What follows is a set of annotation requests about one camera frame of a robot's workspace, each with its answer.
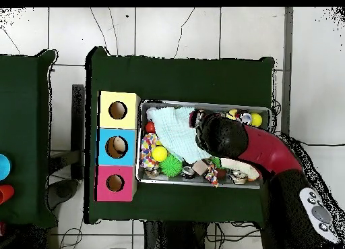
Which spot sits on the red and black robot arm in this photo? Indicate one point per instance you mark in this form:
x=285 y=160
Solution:
x=269 y=151

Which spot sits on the wooden box with three holes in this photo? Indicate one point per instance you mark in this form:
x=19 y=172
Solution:
x=129 y=119

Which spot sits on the mint green waffle cloth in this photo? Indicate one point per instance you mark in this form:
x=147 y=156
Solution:
x=175 y=133

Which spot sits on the yellow plush toy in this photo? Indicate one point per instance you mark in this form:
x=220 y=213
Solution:
x=231 y=114

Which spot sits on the dark green table cloth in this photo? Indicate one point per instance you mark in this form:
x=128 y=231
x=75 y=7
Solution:
x=188 y=79

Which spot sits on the small red ball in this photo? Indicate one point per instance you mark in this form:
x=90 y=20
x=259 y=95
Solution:
x=150 y=127

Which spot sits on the smooth yellow ball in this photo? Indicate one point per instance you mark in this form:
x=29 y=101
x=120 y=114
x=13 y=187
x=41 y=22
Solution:
x=159 y=153

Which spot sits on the red soda can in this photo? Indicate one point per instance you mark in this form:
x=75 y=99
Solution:
x=245 y=118

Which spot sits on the green spiky ball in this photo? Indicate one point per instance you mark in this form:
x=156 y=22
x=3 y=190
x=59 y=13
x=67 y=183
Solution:
x=171 y=165

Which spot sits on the large multicoloured patterned cloth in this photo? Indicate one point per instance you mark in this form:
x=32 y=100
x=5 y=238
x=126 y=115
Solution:
x=147 y=149

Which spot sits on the small knotted multicoloured cloth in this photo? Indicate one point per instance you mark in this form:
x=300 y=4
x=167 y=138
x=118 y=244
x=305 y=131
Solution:
x=212 y=176

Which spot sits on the yellow tennis ball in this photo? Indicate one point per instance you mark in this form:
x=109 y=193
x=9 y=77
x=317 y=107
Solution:
x=256 y=120

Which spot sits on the cream waffle cloth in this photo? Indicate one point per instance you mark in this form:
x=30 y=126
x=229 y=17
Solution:
x=237 y=165

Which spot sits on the green cloth covered side table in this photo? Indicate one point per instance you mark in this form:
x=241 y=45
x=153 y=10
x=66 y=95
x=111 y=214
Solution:
x=24 y=124

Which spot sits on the blue cup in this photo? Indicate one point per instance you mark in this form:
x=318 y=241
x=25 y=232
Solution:
x=4 y=166

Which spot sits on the red cup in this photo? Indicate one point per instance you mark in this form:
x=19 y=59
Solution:
x=5 y=193

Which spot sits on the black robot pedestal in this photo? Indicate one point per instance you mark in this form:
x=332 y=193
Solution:
x=167 y=235

